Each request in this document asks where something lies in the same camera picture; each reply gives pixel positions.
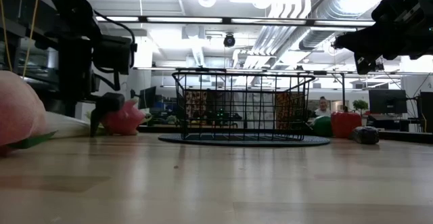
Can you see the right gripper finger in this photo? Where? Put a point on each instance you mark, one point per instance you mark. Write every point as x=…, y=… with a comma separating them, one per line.
x=363, y=63

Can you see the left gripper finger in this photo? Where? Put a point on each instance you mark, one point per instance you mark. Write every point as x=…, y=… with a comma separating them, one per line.
x=110, y=103

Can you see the pink dragon fruit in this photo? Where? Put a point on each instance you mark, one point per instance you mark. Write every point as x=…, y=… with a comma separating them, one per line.
x=125, y=120

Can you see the white and green leek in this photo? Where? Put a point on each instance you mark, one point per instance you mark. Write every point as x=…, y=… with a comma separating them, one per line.
x=67, y=126

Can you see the red bell pepper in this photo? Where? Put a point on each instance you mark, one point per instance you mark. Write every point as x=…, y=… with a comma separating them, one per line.
x=345, y=126

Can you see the pink peach with leaf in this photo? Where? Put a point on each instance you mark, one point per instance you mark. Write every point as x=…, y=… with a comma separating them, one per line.
x=17, y=109

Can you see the avocado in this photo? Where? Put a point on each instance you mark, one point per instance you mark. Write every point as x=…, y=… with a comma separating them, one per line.
x=365, y=136

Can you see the green lime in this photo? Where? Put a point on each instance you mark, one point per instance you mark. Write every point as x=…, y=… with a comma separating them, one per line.
x=323, y=127

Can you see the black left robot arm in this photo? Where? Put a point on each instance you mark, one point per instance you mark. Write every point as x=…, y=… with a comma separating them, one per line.
x=67, y=7

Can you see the black computer monitor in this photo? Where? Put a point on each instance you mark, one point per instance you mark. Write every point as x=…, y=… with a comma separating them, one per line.
x=387, y=101
x=147, y=97
x=427, y=110

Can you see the green potted plant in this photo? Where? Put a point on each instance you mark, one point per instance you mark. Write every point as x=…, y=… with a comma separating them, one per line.
x=360, y=105

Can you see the person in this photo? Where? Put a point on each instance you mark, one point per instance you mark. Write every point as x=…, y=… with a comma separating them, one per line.
x=323, y=110

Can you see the orange patterned board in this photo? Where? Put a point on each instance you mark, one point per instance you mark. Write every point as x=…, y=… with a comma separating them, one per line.
x=195, y=104
x=285, y=109

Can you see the overhead light bar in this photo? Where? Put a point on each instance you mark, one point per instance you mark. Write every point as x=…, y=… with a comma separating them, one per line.
x=226, y=20

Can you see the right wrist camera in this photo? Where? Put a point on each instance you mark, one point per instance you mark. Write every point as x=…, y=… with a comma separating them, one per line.
x=395, y=7

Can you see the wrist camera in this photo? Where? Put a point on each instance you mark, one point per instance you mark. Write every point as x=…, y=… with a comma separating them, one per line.
x=115, y=55
x=395, y=7

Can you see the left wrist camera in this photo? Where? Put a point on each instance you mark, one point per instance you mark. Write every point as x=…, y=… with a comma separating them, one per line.
x=115, y=55

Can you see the silver ceiling duct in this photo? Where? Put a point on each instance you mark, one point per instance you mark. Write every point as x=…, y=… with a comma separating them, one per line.
x=324, y=38

